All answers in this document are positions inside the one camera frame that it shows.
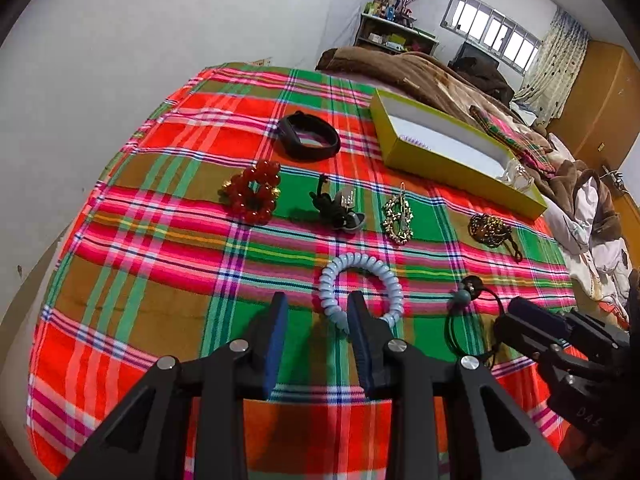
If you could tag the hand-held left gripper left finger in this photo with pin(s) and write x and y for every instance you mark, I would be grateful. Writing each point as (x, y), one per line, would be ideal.
(277, 340)

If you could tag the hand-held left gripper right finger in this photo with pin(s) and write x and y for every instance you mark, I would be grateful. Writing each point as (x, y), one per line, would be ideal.
(357, 340)

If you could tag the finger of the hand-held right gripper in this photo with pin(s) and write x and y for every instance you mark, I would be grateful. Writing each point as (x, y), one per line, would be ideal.
(537, 312)
(520, 337)

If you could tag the gold rhinestone hair clip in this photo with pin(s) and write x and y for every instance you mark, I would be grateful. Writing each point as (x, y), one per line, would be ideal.
(400, 222)

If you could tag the black hair clip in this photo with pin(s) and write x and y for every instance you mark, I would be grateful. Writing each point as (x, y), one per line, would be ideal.
(327, 205)

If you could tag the clear hair claw clip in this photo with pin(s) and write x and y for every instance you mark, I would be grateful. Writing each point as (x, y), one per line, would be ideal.
(515, 172)

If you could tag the yellow-green shallow box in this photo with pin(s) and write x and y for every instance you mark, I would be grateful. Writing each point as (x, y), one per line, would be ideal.
(450, 165)

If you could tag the black wristband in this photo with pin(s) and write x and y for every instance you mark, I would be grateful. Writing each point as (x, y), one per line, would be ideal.
(310, 152)

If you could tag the white floral quilt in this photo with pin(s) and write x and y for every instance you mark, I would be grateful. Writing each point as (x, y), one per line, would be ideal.
(595, 255)

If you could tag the plaid tablecloth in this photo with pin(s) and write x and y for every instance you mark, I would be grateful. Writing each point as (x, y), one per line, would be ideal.
(150, 240)

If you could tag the folded plaid cloth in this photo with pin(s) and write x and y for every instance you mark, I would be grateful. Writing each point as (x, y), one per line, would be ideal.
(505, 132)

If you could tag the small purple hair accessory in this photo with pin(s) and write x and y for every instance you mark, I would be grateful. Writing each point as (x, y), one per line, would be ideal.
(415, 141)

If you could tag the wooden wardrobe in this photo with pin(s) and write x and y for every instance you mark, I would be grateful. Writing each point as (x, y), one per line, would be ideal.
(605, 105)

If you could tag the dark jacket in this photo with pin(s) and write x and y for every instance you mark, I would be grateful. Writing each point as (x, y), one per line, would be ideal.
(480, 72)

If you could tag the patterned curtain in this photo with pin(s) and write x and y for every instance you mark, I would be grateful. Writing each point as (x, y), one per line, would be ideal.
(555, 65)

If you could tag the brown blanket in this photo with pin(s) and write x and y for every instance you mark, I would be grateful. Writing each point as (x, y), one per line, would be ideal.
(400, 67)

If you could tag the window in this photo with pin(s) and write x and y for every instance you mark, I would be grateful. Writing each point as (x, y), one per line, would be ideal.
(490, 27)

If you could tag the wooden shelf unit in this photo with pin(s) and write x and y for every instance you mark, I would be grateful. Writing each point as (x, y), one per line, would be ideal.
(380, 27)

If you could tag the group of bottles on shelf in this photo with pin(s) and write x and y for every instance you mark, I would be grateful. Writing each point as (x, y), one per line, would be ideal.
(387, 7)

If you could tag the wall socket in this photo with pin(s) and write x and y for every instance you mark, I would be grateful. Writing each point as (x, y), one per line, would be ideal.
(261, 61)

